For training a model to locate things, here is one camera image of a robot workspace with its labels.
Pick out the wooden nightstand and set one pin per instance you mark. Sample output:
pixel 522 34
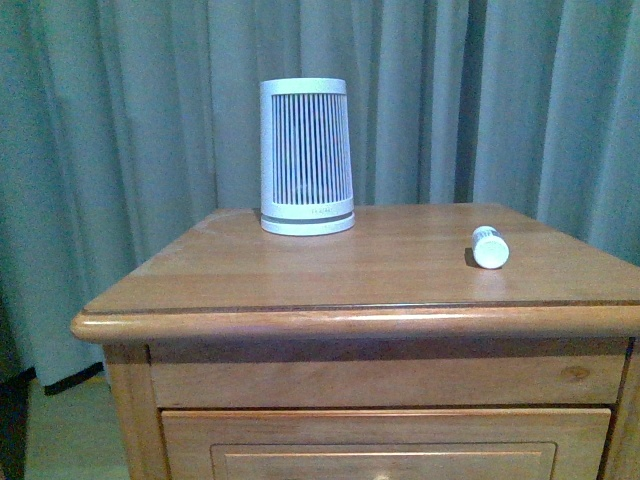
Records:
pixel 393 314

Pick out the white slatted air purifier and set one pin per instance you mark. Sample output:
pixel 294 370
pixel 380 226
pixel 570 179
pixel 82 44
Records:
pixel 306 171

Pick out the grey curtain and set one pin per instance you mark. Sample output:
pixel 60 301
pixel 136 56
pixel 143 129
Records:
pixel 124 123

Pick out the wooden drawer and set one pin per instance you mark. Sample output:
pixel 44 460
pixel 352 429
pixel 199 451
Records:
pixel 386 444

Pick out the white medicine bottle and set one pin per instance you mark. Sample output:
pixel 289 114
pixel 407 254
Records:
pixel 489 249

